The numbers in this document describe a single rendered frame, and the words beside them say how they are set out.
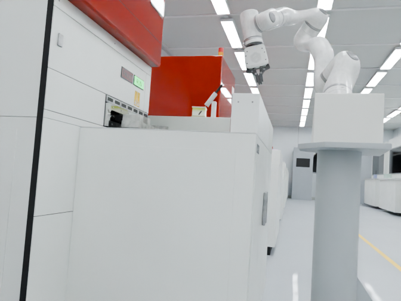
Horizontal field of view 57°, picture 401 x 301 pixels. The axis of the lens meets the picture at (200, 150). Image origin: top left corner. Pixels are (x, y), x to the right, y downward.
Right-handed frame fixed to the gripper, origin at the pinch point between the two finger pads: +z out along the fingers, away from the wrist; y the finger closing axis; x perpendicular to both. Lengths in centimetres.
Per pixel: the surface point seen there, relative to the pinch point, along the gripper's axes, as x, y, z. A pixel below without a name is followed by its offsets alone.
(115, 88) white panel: -22, -59, -3
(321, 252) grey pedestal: -19, 13, 73
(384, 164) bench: 1016, 276, 38
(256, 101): -40.0, -0.6, 18.4
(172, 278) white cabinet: -46, -35, 72
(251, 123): -40.0, -3.3, 25.7
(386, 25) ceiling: 344, 157, -134
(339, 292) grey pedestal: -20, 16, 88
